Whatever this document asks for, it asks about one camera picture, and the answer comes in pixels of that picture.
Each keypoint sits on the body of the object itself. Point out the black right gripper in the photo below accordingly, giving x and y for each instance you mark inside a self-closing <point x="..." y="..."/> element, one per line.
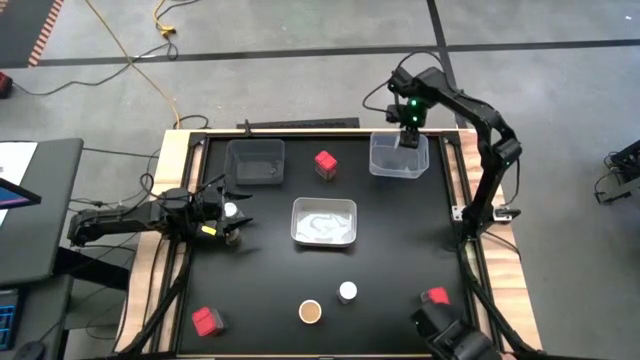
<point x="410" y="136"/>

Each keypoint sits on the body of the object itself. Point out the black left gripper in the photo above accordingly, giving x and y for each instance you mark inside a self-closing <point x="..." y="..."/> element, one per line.
<point x="207" y="215"/>

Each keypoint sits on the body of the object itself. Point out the bagel seasoning jar white cap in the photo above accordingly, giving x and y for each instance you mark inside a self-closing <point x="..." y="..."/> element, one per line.
<point x="348" y="290"/>
<point x="230" y="209"/>

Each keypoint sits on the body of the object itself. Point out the red block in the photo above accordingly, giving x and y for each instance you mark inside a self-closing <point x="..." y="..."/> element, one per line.
<point x="439" y="296"/>
<point x="204" y="321"/>
<point x="326" y="162"/>

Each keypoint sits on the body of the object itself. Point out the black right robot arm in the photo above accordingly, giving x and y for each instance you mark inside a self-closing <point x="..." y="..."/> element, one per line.
<point x="492" y="125"/>

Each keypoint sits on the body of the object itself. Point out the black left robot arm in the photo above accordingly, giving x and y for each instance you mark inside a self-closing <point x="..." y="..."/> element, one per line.
<point x="120" y="220"/>

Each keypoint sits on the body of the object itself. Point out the clear plastic bin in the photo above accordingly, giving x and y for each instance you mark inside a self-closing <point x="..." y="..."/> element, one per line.
<point x="395" y="162"/>

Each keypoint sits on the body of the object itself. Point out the dark translucent plastic bin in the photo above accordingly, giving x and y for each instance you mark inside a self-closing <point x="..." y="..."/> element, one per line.
<point x="255" y="162"/>

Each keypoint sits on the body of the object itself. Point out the light wooden table board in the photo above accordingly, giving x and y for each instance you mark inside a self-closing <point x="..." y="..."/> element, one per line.
<point x="172" y="160"/>

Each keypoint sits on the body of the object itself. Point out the white plastic caddy bin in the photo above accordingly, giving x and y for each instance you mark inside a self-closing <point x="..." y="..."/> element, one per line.
<point x="324" y="222"/>

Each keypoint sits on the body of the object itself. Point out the long black bar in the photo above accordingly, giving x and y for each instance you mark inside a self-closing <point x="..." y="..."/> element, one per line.
<point x="300" y="123"/>

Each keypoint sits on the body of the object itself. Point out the black desk foot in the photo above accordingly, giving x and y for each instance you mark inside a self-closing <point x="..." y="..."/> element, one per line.
<point x="90" y="267"/>

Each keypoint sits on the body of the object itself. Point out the grey desk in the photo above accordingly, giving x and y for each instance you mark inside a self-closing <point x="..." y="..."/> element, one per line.
<point x="45" y="235"/>

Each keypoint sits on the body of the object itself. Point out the black bulky object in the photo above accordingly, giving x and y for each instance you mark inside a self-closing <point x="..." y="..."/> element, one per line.
<point x="450" y="335"/>

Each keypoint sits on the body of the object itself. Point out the black equipment stand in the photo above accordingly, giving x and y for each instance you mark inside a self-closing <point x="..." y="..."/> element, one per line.
<point x="625" y="165"/>

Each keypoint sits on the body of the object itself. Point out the tablet screen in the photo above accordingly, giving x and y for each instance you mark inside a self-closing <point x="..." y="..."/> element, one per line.
<point x="12" y="197"/>

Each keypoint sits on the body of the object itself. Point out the white paper sheet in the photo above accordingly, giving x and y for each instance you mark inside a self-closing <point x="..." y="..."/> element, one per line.
<point x="15" y="160"/>

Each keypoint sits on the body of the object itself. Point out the backlit keyboard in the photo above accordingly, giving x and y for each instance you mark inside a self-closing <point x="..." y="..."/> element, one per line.
<point x="7" y="320"/>

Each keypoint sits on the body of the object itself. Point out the red box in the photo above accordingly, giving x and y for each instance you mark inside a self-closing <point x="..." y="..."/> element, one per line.
<point x="5" y="85"/>

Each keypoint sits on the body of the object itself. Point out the dark mat with striped edge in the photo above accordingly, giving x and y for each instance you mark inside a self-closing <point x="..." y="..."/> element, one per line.
<point x="20" y="30"/>

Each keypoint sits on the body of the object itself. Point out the black aluminium table frame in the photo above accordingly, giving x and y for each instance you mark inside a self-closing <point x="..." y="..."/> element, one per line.
<point x="197" y="139"/>

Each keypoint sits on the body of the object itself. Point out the black edge bracket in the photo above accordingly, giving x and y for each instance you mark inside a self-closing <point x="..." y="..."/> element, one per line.
<point x="247" y="127"/>

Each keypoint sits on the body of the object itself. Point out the silver arm base bracket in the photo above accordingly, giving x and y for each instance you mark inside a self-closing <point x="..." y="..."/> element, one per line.
<point x="457" y="212"/>

